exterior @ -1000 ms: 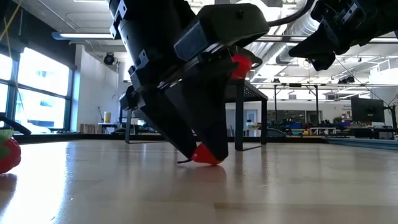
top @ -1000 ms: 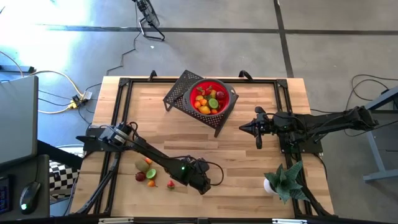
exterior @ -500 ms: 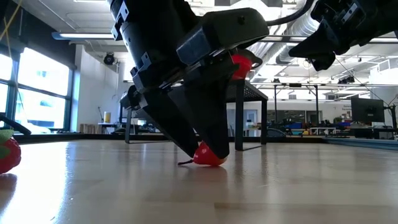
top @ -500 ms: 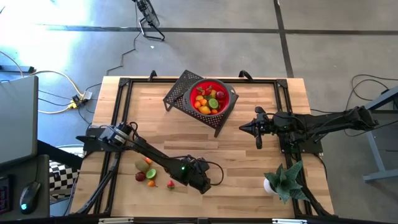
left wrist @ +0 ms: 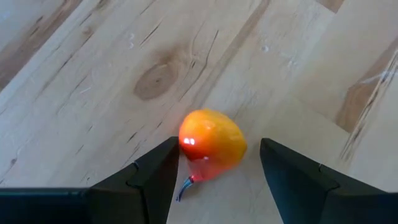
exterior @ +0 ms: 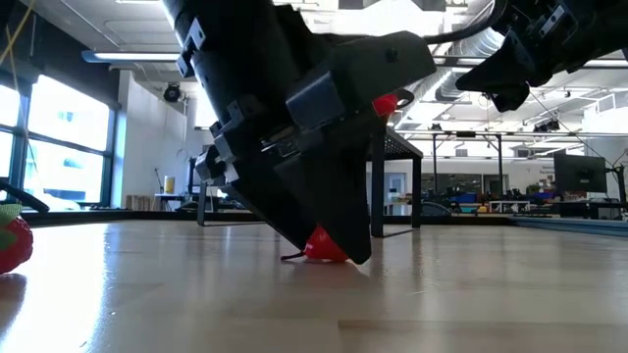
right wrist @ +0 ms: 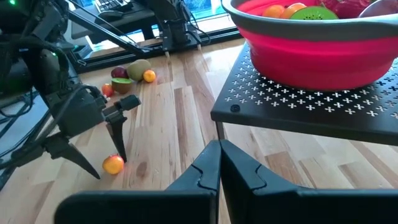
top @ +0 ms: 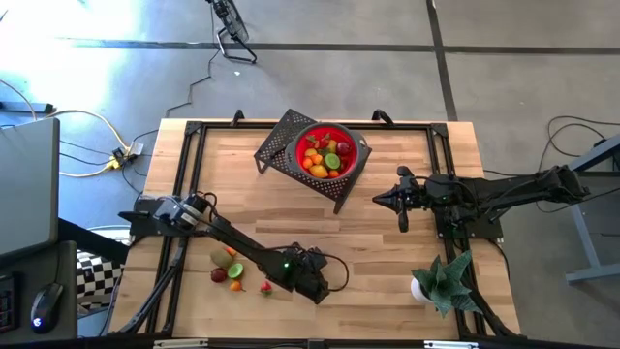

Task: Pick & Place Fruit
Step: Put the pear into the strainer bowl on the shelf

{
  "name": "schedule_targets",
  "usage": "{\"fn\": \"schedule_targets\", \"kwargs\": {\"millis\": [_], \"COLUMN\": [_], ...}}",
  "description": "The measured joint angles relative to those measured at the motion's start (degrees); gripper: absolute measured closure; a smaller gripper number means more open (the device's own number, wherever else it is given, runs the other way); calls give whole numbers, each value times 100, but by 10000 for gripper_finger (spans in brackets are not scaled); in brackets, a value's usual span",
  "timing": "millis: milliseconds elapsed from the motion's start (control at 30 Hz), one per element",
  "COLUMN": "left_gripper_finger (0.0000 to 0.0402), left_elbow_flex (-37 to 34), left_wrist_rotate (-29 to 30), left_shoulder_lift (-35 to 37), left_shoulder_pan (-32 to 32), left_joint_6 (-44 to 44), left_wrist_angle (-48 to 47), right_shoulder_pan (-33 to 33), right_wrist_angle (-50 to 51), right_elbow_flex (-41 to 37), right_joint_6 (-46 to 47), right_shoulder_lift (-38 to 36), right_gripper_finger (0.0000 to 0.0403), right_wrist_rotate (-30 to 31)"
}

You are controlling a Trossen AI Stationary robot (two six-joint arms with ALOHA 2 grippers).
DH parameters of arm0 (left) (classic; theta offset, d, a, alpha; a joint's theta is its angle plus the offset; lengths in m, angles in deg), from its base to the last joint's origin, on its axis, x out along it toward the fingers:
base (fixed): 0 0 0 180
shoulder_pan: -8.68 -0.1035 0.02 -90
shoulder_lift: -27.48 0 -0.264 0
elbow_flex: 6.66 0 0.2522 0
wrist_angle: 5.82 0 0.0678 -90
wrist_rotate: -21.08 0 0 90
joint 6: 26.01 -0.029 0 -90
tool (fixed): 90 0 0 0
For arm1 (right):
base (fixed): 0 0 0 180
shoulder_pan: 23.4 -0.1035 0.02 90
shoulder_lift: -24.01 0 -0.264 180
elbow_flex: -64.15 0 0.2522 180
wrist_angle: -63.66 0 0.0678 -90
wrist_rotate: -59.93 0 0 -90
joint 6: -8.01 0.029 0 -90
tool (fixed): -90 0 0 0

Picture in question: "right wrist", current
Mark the dark grey side desk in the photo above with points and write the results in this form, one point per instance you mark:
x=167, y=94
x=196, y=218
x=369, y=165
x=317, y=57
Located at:
x=130, y=20

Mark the black perforated metal shelf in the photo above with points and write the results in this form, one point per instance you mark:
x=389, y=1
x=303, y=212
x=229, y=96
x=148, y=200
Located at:
x=295, y=118

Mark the red toy strawberry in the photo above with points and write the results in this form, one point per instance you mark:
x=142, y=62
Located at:
x=345, y=7

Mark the dark red toy apple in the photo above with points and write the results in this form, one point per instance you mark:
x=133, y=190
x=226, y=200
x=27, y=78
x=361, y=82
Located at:
x=119, y=72

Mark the black aluminium table frame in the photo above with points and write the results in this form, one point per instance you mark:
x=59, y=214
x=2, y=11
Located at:
x=102, y=29

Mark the red collapsible colander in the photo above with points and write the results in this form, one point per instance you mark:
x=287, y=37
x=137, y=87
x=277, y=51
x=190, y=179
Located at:
x=317, y=59

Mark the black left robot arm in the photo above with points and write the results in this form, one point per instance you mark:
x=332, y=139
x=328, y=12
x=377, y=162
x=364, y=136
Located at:
x=46, y=62

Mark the brown green kiwi half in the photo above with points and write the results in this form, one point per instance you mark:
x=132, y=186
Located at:
x=314, y=14

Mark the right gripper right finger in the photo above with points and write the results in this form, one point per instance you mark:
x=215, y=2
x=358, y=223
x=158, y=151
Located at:
x=264, y=202

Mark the red orange toy pear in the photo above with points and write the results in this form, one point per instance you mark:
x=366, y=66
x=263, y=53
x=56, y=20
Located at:
x=113, y=164
x=107, y=90

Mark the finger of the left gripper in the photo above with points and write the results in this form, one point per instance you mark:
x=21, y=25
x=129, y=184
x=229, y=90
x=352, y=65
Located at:
x=68, y=152
x=118, y=137

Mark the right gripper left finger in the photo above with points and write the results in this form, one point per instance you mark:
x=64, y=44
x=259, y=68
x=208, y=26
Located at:
x=174, y=205

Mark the black computer mouse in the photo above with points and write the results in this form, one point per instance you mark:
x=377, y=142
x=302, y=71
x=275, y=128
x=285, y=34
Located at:
x=110, y=15

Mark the green toy fruit half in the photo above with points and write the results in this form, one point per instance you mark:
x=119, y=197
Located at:
x=121, y=84

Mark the black keyboard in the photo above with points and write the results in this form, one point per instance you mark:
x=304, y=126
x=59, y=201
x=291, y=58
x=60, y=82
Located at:
x=110, y=3

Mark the small orange toy fruit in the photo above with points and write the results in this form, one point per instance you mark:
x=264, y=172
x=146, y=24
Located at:
x=149, y=76
x=273, y=11
x=293, y=7

